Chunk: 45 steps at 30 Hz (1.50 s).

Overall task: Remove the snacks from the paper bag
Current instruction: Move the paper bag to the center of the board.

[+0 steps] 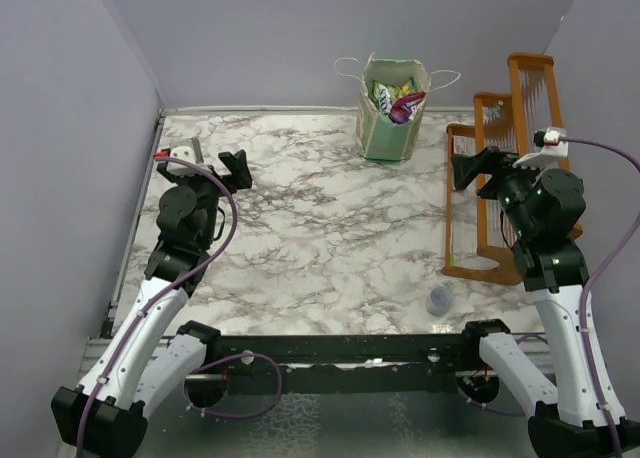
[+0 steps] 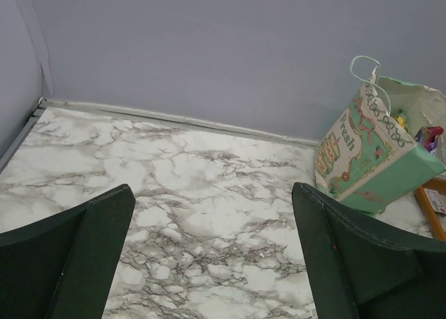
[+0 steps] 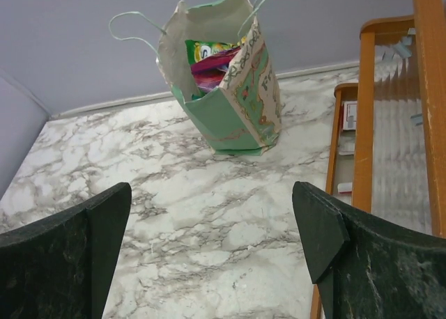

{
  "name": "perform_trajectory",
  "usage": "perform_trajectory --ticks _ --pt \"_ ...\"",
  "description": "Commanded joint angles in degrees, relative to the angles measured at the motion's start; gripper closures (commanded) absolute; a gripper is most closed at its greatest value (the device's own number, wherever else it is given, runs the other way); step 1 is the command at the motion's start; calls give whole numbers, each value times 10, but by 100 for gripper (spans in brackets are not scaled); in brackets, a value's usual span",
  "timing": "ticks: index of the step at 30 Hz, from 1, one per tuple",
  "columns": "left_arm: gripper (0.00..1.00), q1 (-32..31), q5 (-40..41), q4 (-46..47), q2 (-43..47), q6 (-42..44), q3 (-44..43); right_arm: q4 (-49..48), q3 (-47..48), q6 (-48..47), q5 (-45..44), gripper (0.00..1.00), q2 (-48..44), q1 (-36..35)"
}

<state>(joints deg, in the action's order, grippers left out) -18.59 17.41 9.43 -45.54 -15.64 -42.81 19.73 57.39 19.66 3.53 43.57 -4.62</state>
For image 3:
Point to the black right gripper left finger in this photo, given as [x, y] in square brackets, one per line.
[62, 266]

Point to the red white small box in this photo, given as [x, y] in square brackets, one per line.
[349, 116]

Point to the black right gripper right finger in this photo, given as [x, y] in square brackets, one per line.
[365, 266]

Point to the green yellow candy bag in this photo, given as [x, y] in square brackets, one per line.
[198, 50]

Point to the orange wooden tiered rack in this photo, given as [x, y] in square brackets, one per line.
[393, 165]

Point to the purple raspberry candy bag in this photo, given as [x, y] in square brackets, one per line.
[209, 72]

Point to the green illustrated paper bag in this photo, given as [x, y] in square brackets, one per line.
[243, 114]

